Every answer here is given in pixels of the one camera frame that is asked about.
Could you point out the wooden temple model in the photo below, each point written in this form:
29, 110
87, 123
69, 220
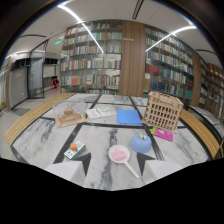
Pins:
69, 117

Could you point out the wooden bench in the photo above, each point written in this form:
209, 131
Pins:
201, 131
31, 116

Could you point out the green and white card box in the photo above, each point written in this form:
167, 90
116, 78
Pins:
75, 150

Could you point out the wooden wall column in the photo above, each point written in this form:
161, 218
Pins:
132, 59

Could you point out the white round hand fan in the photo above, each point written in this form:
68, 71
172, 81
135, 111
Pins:
120, 156

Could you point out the tall library bookshelf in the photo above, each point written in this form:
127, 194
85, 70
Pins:
91, 58
170, 66

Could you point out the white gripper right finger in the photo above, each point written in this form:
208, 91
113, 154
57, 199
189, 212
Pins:
156, 169

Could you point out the pink booklet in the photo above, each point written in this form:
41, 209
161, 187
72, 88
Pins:
163, 134

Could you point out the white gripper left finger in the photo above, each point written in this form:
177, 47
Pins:
68, 168

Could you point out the clear plastic cover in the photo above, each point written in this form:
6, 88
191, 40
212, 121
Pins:
70, 108

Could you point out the orange cube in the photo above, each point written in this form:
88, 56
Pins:
73, 146

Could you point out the blue cap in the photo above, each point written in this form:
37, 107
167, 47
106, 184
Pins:
140, 143

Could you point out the wooden lattice building model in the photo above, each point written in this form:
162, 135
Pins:
163, 111

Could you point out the red stand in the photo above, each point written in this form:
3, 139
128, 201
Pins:
54, 83

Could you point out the blue folder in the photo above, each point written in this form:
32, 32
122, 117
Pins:
128, 117

